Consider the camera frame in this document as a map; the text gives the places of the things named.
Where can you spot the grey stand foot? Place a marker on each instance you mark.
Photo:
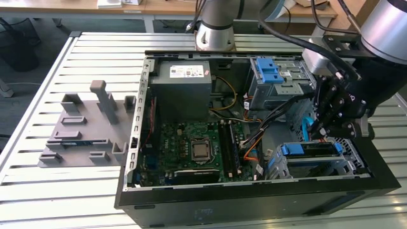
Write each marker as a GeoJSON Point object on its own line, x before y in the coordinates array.
{"type": "Point", "coordinates": [5, 91]}

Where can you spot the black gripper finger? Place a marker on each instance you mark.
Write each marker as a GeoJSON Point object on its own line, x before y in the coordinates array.
{"type": "Point", "coordinates": [349, 128]}
{"type": "Point", "coordinates": [329, 100]}

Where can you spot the brown cardboard piece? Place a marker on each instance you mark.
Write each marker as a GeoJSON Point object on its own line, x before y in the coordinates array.
{"type": "Point", "coordinates": [302, 3]}

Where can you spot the CPU socket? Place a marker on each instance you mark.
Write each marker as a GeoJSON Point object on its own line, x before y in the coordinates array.
{"type": "Point", "coordinates": [200, 138]}

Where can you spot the black wrist bracket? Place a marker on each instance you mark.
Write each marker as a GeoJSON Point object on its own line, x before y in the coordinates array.
{"type": "Point", "coordinates": [329, 40]}

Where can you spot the blue RAM stick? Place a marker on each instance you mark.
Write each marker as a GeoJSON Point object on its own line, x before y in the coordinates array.
{"type": "Point", "coordinates": [76, 143]}

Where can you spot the grey metal drive cage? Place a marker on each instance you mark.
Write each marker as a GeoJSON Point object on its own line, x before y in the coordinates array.
{"type": "Point", "coordinates": [285, 91]}

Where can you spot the small white box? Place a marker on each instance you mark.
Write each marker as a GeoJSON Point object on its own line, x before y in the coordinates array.
{"type": "Point", "coordinates": [129, 2]}

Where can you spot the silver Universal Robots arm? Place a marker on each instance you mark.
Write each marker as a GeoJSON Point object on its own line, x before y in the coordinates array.
{"type": "Point", "coordinates": [216, 35]}

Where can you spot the CPU with silver top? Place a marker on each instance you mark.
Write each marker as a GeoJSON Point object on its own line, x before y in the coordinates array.
{"type": "Point", "coordinates": [200, 151]}

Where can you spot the grey parts rack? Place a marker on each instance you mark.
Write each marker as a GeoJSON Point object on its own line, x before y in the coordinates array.
{"type": "Point", "coordinates": [85, 133]}

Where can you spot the wooden cabinet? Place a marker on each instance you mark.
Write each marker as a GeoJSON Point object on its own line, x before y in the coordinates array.
{"type": "Point", "coordinates": [361, 9]}

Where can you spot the black mesh bin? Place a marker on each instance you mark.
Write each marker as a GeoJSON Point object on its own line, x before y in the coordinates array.
{"type": "Point", "coordinates": [18, 57]}

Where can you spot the blue drive latch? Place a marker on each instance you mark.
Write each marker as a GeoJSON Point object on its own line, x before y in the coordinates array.
{"type": "Point", "coordinates": [268, 71]}

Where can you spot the grey power supply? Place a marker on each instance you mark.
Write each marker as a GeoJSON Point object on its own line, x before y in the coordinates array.
{"type": "Point", "coordinates": [180, 100]}

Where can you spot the silver disk bay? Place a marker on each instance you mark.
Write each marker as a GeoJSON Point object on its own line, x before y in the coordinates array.
{"type": "Point", "coordinates": [314, 160]}

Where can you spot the black PC case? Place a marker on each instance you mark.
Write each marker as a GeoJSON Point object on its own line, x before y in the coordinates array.
{"type": "Point", "coordinates": [221, 205]}

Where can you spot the wooden desk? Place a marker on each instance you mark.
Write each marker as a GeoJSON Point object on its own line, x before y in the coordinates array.
{"type": "Point", "coordinates": [62, 10]}

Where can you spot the green motherboard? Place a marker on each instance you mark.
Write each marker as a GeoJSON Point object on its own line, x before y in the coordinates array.
{"type": "Point", "coordinates": [180, 133]}

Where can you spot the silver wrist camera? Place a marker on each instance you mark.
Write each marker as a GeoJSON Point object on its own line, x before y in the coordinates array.
{"type": "Point", "coordinates": [314, 62]}

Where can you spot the black RAM stick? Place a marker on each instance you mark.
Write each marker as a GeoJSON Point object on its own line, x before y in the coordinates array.
{"type": "Point", "coordinates": [225, 148]}

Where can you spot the hard disk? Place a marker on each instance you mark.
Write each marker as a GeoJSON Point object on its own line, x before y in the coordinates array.
{"type": "Point", "coordinates": [292, 149]}

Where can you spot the black graphics card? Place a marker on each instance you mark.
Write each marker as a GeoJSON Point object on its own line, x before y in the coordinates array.
{"type": "Point", "coordinates": [196, 176]}

